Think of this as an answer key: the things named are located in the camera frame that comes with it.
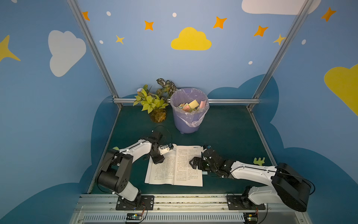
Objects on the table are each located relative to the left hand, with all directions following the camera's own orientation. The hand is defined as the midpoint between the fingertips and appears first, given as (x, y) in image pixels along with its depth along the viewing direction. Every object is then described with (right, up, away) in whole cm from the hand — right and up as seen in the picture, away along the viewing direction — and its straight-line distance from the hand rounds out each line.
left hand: (159, 155), depth 92 cm
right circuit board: (+51, -27, -20) cm, 61 cm away
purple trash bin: (+20, +34, +10) cm, 41 cm away
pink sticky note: (+29, +35, +1) cm, 45 cm away
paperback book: (+11, -7, -6) cm, 14 cm away
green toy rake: (+66, -4, -2) cm, 66 cm away
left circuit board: (-10, -27, -20) cm, 35 cm away
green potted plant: (-2, +34, -4) cm, 35 cm away
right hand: (+23, -2, -6) cm, 24 cm away
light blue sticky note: (+29, -8, -8) cm, 31 cm away
